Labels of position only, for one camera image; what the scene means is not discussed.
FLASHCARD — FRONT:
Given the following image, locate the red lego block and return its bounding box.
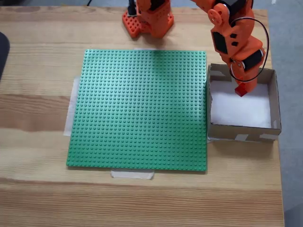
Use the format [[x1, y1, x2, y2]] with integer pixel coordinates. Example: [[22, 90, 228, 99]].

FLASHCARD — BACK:
[[234, 82, 248, 98]]

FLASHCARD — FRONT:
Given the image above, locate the cardboard box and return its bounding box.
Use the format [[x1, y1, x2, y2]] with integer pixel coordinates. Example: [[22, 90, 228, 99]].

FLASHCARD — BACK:
[[206, 63, 283, 143]]

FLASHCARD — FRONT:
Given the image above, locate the black base cable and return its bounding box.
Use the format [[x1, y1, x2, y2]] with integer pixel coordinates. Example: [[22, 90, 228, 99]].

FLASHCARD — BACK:
[[127, 0, 139, 17]]

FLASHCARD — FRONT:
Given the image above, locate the green lego baseplate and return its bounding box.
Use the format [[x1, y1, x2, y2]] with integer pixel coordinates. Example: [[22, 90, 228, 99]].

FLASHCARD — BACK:
[[66, 49, 209, 175]]

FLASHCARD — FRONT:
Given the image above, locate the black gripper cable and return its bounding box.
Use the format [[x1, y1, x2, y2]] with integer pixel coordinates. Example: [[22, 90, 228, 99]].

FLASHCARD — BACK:
[[228, 18, 271, 84]]

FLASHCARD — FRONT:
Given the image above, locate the white padding sheet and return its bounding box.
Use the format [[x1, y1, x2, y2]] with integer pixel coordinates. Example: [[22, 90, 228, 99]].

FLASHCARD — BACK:
[[209, 81, 272, 129]]

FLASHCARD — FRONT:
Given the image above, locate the black rounded object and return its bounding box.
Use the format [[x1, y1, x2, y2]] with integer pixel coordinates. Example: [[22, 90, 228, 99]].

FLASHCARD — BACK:
[[0, 31, 11, 82]]

